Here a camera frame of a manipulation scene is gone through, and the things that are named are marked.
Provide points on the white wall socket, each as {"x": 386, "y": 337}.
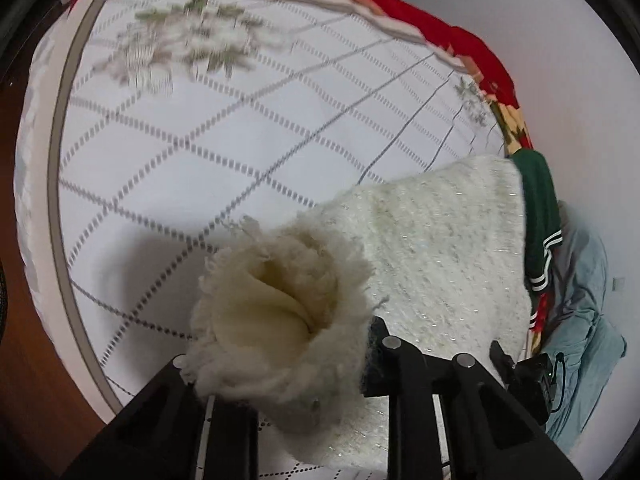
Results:
{"x": 619, "y": 284}

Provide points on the red floral blanket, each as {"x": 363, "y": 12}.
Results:
{"x": 475, "y": 55}

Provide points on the white fuzzy jacket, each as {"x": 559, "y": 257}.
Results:
{"x": 425, "y": 260}

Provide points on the bed with white check sheet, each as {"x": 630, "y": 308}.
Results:
{"x": 30, "y": 170}

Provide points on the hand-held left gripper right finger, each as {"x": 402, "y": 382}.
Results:
{"x": 374, "y": 362}

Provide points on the green sweater with white stripes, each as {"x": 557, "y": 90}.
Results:
{"x": 537, "y": 220}

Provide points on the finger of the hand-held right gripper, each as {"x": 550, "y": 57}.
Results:
{"x": 501, "y": 360}

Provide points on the white lattice floral mat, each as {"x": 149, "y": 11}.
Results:
{"x": 225, "y": 135}

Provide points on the light blue garment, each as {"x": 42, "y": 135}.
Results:
{"x": 585, "y": 340}

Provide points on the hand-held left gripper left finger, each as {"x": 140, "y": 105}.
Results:
{"x": 165, "y": 425}

